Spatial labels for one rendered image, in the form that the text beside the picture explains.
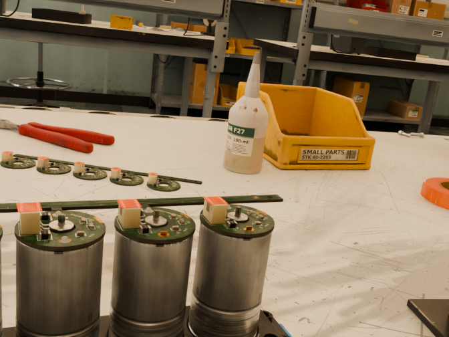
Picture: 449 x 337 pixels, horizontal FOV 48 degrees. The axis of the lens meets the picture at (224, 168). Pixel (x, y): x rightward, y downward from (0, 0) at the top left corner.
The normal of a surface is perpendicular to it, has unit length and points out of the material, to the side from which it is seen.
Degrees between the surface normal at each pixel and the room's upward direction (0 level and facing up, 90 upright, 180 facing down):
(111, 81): 90
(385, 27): 90
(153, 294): 90
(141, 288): 90
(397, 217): 0
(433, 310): 0
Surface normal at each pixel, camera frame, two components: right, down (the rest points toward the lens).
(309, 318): 0.12, -0.95
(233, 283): 0.09, 0.30
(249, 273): 0.42, 0.31
